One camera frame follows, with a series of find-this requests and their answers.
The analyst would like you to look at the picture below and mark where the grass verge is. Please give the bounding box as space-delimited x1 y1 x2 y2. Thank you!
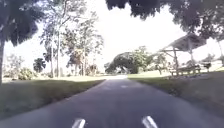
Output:
0 75 108 120
127 68 224 118

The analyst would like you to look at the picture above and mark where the large dark tree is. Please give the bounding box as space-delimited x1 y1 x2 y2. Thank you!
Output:
0 0 46 86

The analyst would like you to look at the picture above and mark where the round bushy tree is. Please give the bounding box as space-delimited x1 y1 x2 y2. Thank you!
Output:
103 45 168 76

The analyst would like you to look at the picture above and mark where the open shelter with roof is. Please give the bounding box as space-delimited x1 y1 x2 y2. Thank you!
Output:
159 32 208 72

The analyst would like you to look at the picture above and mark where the robot's own part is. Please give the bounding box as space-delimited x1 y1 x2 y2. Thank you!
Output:
71 118 87 128
141 115 159 128

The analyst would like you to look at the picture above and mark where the picnic bench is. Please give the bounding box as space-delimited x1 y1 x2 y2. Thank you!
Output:
169 65 203 78

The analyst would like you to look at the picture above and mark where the group of tall trees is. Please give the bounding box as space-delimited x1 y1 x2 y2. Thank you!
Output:
39 0 105 78

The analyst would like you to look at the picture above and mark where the grey asphalt path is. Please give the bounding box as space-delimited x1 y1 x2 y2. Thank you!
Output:
0 75 224 128

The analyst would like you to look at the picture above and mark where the overhanging tree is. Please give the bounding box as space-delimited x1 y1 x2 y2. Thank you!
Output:
105 0 224 41

